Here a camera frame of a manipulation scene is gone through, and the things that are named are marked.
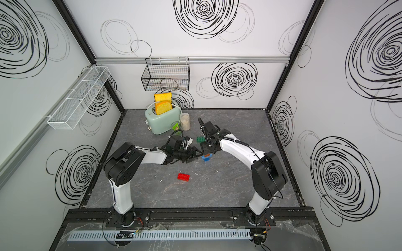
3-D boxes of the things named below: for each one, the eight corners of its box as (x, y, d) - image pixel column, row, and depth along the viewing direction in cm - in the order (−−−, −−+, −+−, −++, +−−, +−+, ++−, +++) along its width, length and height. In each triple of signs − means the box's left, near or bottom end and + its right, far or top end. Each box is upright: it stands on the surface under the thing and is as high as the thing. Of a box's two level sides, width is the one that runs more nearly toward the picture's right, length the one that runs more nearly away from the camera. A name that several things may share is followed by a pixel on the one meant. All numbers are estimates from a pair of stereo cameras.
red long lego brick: (177, 179, 88) (176, 177, 86) (178, 174, 90) (178, 172, 88) (188, 181, 87) (188, 180, 85) (190, 176, 89) (189, 174, 87)
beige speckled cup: (181, 132, 109) (179, 121, 100) (182, 123, 114) (180, 112, 105) (189, 132, 109) (188, 121, 100) (190, 123, 114) (189, 112, 105)
